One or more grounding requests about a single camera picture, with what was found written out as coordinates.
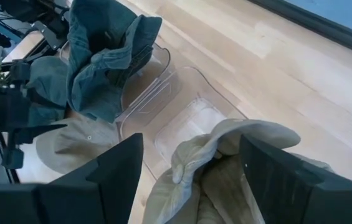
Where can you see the tan baseball cap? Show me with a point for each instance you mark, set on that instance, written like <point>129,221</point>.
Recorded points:
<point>188,174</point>
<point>79,146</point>

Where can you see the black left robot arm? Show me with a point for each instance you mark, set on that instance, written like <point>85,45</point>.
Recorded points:
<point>38,12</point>

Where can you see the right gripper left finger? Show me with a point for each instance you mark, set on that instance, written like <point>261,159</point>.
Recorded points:
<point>116,180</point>

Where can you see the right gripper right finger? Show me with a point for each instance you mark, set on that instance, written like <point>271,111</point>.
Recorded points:
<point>275,186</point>

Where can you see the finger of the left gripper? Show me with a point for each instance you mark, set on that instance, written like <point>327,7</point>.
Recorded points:
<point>20,74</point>
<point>38,133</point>

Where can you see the clear plastic bin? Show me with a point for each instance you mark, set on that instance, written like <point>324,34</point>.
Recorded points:
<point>191,121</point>
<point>150,77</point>

